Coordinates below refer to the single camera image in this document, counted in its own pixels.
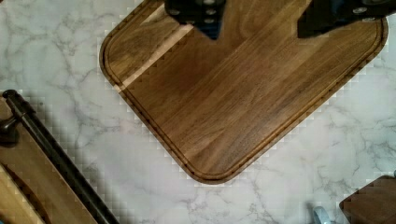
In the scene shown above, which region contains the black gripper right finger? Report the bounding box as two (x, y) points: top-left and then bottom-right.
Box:
(297, 0), (396, 38)

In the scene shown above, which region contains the black drawer handle bar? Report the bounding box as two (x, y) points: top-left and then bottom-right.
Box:
(2, 90), (120, 224)

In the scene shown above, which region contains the dark wooden block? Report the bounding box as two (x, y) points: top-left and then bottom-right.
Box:
(339, 175), (396, 224)

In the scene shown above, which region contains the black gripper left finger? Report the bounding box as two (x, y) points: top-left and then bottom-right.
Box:
(164, 0), (227, 40)

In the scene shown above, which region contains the pale blue rounded object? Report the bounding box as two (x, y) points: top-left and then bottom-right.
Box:
(313, 206), (332, 224)

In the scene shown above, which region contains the light wooden drawer unit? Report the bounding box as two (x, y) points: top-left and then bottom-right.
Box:
(0, 96), (99, 224)

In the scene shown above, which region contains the brown wooden cutting board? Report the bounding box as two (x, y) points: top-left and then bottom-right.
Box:
(100, 0), (388, 184)

